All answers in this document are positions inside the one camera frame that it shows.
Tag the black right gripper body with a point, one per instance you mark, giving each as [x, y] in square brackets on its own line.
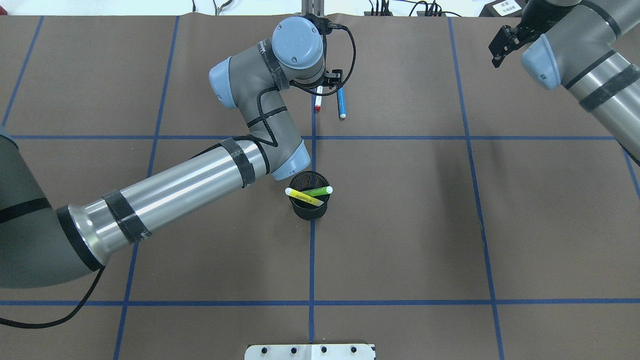
[531, 19]

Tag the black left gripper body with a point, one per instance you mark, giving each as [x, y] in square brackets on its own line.
[332, 78]

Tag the grey aluminium frame post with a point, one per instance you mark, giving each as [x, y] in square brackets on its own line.
[313, 7]

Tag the blue marker pen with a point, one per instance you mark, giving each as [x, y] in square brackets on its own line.
[341, 103]

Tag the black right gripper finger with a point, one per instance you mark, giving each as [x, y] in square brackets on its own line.
[507, 40]

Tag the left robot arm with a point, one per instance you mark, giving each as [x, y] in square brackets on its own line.
[42, 246]

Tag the black device with label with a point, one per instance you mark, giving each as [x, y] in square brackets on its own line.
[503, 9]

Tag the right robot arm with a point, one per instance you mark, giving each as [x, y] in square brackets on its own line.
[569, 43]

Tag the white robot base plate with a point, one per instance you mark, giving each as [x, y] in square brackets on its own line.
[336, 351]

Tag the white red-capped marker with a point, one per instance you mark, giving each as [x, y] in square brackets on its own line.
[318, 99]

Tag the black mesh pen cup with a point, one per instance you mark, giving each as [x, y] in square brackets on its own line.
[309, 180]

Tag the yellow highlighter pen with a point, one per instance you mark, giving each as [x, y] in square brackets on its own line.
[300, 196]

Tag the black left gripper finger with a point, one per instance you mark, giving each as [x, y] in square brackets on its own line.
[333, 79]

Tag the green highlighter pen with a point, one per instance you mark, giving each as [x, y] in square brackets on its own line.
[319, 191]

